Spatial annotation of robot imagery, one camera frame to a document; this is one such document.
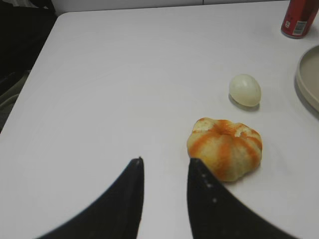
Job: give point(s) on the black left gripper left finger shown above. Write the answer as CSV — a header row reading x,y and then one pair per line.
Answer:
x,y
116,214

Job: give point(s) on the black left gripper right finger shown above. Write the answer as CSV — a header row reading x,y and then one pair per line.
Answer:
x,y
214,213

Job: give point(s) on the beige round plate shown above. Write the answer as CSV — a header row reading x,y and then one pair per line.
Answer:
x,y
307,76

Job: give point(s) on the orange striped bread bun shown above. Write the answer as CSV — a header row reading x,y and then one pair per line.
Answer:
x,y
229,150

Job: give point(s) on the white egg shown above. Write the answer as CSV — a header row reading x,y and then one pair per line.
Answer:
x,y
245,90

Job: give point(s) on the red soda can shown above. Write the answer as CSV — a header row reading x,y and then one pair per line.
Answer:
x,y
299,18

